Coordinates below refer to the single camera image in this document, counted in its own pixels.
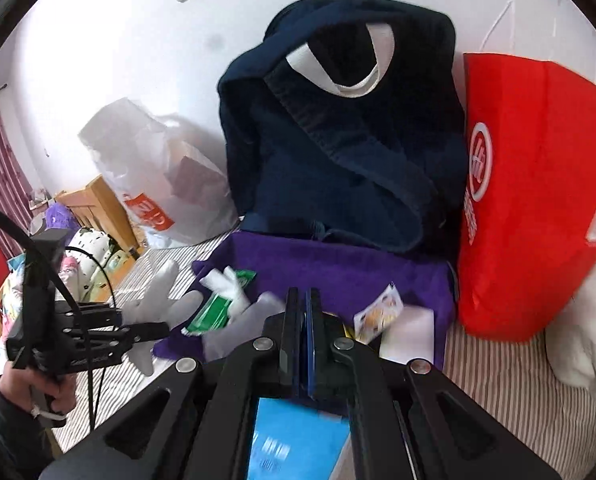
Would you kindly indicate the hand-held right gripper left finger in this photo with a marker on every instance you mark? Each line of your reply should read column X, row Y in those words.
column 290, row 340

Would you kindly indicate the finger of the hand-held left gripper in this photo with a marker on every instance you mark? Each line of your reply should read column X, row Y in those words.
column 148, row 332

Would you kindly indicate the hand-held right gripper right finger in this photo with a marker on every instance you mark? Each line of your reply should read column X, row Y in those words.
column 330, row 360

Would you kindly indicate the white glove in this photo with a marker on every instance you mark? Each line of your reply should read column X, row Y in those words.
column 158, row 305
column 248, row 325

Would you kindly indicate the blue tissue packet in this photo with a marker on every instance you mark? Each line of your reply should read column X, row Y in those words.
column 298, row 435

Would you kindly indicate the person's left forearm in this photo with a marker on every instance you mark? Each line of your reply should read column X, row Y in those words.
column 8, row 435

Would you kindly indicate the person's left hand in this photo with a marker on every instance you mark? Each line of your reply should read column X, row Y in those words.
column 18, row 385

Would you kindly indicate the small printed snack packet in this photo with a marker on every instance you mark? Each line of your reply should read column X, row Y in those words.
column 377, row 315

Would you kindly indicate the green packet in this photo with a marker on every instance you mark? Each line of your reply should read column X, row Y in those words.
column 213, row 312

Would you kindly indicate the purple towel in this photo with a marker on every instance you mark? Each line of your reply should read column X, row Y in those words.
column 328, row 265

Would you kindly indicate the white sponge block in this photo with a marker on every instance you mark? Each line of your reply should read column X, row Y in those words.
column 412, row 332

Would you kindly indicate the spotted white plush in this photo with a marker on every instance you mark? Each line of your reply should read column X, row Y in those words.
column 93, row 245

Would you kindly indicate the wooden furniture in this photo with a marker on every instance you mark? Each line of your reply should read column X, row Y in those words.
column 98, row 205

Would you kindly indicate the white plastic bag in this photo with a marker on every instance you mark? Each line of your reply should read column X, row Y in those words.
column 178, row 185

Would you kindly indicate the striped bed sheet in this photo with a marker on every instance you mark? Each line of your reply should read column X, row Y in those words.
column 502, row 385

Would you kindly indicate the navy tote bag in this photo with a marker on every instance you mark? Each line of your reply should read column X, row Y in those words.
column 328, row 160

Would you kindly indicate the red paper bag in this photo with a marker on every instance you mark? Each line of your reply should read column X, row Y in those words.
column 527, row 210

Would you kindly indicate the white pillow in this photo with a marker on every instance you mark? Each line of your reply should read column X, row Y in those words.
column 587, row 340

